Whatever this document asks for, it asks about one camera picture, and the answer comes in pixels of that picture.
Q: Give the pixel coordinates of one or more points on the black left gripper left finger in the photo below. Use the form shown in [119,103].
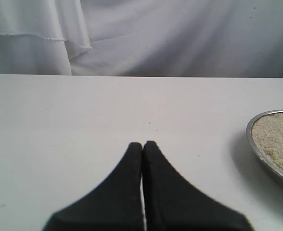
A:
[114,205]

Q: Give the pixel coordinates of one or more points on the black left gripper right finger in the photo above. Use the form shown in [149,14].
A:
[173,204]

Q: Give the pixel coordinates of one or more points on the steel plate with rice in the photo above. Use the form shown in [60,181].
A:
[265,135]

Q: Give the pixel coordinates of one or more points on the white backdrop curtain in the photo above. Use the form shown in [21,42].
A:
[148,38]

